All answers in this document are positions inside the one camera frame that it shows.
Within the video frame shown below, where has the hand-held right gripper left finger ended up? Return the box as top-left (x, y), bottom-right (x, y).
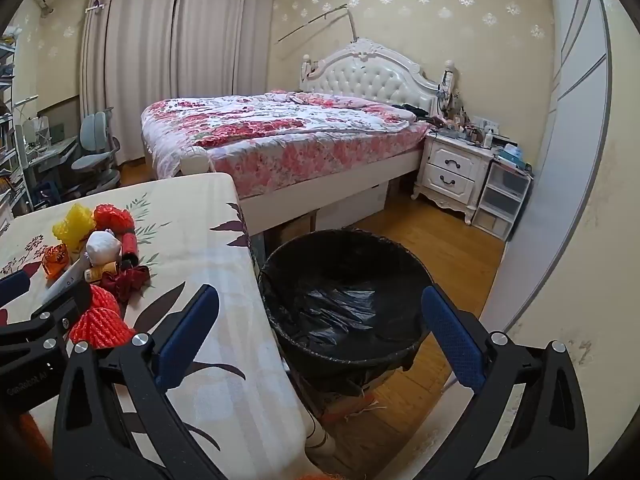
top-left (52, 284), bottom-right (221, 480)

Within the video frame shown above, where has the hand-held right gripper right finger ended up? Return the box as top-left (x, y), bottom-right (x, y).
top-left (421, 284), bottom-right (591, 480)

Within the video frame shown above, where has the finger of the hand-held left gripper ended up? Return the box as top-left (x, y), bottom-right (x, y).
top-left (0, 271), bottom-right (31, 311)
top-left (0, 284), bottom-right (93, 358)

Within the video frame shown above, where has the white tube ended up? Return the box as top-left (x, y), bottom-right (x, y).
top-left (45, 255), bottom-right (93, 303)

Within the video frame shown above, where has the small yellow bottle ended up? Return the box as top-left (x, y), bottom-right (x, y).
top-left (84, 262), bottom-right (118, 283)

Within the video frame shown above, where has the orange plastic wrapper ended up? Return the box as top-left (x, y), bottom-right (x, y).
top-left (41, 242), bottom-right (71, 281)

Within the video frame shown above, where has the dark red ribbon bow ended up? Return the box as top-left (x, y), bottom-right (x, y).
top-left (102, 264), bottom-right (152, 305)

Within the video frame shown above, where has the white plastic bag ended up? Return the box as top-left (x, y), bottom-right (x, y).
top-left (85, 230), bottom-right (122, 265)

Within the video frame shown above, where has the yellow foam fruit net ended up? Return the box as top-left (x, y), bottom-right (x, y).
top-left (52, 203), bottom-right (98, 251)

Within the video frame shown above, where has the red bottle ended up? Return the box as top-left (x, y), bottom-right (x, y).
top-left (120, 230), bottom-right (138, 268)

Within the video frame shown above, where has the red plastic bag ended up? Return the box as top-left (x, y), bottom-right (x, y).
top-left (92, 204), bottom-right (136, 235)

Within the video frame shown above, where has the black trash bin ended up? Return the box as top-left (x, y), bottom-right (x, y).
top-left (257, 229), bottom-right (436, 401)

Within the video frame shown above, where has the orange cloth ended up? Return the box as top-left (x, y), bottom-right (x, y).
top-left (15, 412), bottom-right (53, 480)

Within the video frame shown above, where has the floral tablecloth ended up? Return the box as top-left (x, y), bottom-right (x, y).
top-left (0, 172), bottom-right (311, 480)

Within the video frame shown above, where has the white bookshelf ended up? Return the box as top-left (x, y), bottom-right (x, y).
top-left (0, 35), bottom-right (26, 221)

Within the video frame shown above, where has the cardboard box with orange print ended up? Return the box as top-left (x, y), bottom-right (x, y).
top-left (285, 360), bottom-right (381, 426)

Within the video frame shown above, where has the grey study desk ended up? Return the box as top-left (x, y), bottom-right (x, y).
top-left (22, 135), bottom-right (78, 206)

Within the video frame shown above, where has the blue-grey desk chair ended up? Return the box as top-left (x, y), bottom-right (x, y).
top-left (70, 107), bottom-right (123, 196)

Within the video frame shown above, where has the plastic drawer unit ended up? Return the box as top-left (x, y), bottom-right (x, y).
top-left (470, 160), bottom-right (533, 241)

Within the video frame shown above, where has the brown cardboard box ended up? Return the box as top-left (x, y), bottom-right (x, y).
top-left (272, 215), bottom-right (318, 246)

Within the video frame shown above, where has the white storage box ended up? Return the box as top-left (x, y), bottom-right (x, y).
top-left (315, 180), bottom-right (391, 231)

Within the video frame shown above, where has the white nightstand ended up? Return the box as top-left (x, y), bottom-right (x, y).
top-left (411, 130), bottom-right (496, 226)

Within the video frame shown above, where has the teal tissue box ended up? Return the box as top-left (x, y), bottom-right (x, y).
top-left (497, 142), bottom-right (526, 166)

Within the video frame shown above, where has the cluster of toiletry bottles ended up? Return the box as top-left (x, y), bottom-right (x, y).
top-left (430, 110), bottom-right (501, 148)

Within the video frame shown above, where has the white wardrobe door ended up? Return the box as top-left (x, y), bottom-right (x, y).
top-left (480, 0), bottom-right (613, 331)

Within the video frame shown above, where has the pink floral quilt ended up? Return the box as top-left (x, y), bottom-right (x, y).
top-left (140, 89), bottom-right (433, 198)

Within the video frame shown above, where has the beige curtain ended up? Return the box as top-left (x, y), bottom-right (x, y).
top-left (172, 0), bottom-right (278, 106)
top-left (80, 0), bottom-right (182, 166)

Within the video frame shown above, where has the white bed with tufted headboard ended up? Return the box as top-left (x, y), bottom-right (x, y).
top-left (140, 37), bottom-right (458, 236)

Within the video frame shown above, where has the thin rod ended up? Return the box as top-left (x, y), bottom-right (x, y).
top-left (277, 2), bottom-right (361, 46)

